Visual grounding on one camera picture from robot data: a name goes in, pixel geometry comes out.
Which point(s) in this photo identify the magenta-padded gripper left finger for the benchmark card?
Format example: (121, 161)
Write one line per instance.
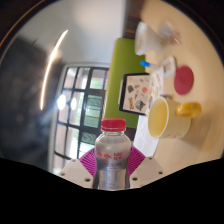
(75, 173)

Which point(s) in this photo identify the flat round red coaster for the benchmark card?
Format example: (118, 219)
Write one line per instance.
(183, 80)

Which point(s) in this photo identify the clear red-capped drink bottle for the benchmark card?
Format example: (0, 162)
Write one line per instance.
(112, 153)

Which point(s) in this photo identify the curved linear ceiling light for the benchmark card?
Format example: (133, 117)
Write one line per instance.
(50, 66)

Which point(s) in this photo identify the group of pendant lamps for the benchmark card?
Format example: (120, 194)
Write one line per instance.
(61, 102)

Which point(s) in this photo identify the green upholstered bench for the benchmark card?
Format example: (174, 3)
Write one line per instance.
(121, 66)

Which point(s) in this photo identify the small blue-capped bottle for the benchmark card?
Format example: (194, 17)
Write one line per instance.
(146, 64)

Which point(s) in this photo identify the white paper sheet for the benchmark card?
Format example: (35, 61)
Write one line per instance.
(145, 140)

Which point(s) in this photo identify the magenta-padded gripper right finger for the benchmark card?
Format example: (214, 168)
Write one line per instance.
(146, 171)

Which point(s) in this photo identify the white rounded flat device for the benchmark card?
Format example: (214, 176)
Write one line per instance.
(169, 66)

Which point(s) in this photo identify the white bowl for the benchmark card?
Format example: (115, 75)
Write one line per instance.
(146, 40)

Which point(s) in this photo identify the yellow mug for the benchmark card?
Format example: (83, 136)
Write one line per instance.
(176, 125)

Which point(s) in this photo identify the black-framed picture sign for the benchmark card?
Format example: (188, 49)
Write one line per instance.
(138, 93)

